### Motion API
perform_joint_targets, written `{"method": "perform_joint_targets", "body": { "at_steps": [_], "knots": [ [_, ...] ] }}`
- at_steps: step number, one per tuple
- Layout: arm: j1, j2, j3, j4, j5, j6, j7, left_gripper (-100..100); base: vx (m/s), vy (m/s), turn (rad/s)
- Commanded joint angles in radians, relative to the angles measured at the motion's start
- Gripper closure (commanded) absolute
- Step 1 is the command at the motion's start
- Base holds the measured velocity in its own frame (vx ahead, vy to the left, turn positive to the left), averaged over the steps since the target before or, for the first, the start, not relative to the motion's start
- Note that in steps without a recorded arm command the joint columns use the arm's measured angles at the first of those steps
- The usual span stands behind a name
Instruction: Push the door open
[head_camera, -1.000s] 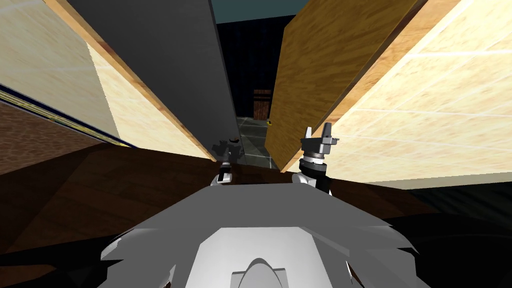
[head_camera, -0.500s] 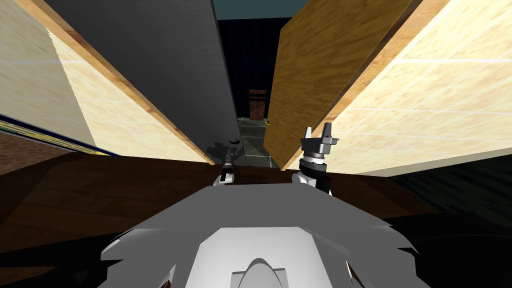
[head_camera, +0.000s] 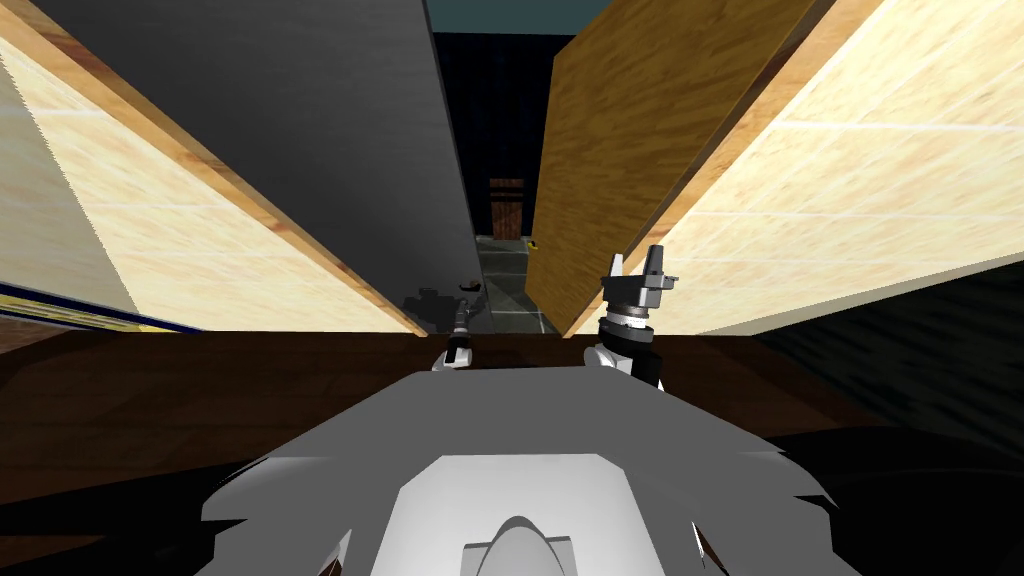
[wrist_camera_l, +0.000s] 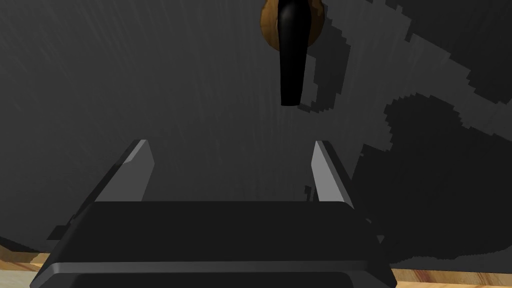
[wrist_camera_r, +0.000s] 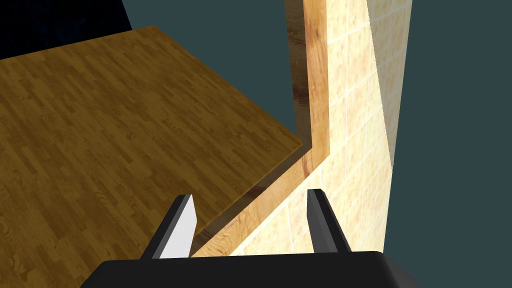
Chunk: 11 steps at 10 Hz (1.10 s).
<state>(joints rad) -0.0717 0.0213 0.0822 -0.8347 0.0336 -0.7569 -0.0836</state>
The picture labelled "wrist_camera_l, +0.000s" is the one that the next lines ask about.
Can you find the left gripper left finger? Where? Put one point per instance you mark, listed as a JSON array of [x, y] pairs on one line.
[[128, 180]]

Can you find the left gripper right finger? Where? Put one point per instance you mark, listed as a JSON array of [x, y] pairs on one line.
[[330, 180]]

